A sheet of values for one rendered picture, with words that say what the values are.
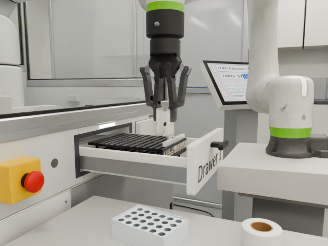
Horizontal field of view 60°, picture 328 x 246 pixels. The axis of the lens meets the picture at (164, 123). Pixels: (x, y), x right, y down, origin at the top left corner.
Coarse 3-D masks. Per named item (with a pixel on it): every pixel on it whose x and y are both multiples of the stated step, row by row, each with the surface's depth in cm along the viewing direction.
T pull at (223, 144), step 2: (224, 140) 74; (226, 140) 74; (212, 142) 72; (214, 142) 72; (216, 142) 72; (218, 142) 72; (220, 142) 72; (222, 142) 72; (224, 142) 71; (226, 142) 72; (212, 144) 71; (214, 144) 71; (216, 144) 71; (218, 144) 70; (220, 144) 68; (222, 144) 68; (224, 144) 69; (226, 144) 72; (212, 146) 71; (214, 146) 71; (216, 146) 71; (218, 146) 68; (220, 146) 68; (222, 146) 68; (224, 146) 69; (218, 148) 68; (220, 148) 68; (222, 148) 68; (224, 148) 70
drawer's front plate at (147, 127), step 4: (164, 116) 120; (144, 120) 105; (148, 120) 106; (152, 120) 109; (164, 120) 120; (136, 124) 100; (140, 124) 100; (144, 124) 103; (148, 124) 106; (152, 124) 109; (136, 128) 100; (140, 128) 100; (144, 128) 103; (148, 128) 106; (152, 128) 109; (164, 128) 120; (136, 132) 101; (140, 132) 100; (144, 132) 103; (148, 132) 106; (152, 132) 109; (156, 132) 113; (164, 132) 120
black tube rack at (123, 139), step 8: (112, 136) 87; (120, 136) 87; (128, 136) 87; (136, 136) 87; (144, 136) 88; (152, 136) 87; (160, 136) 88; (88, 144) 77; (96, 144) 76; (104, 144) 75; (112, 144) 75; (120, 144) 75; (128, 144) 74; (136, 144) 74; (144, 144) 75; (152, 144) 75; (160, 144) 75; (144, 152) 78; (152, 152) 79; (160, 152) 78; (176, 152) 78
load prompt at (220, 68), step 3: (216, 66) 159; (219, 66) 160; (222, 66) 161; (225, 66) 162; (228, 66) 163; (231, 66) 164; (234, 66) 164; (237, 66) 165; (240, 66) 166; (243, 66) 167; (246, 66) 168; (219, 69) 158; (222, 69) 159; (225, 69) 160; (228, 69) 161; (231, 69) 162; (234, 69) 163; (237, 69) 164; (240, 69) 165; (243, 69) 166; (246, 69) 167
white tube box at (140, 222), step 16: (144, 208) 60; (112, 224) 55; (128, 224) 53; (144, 224) 53; (160, 224) 53; (176, 224) 53; (128, 240) 53; (144, 240) 50; (160, 240) 48; (176, 240) 51
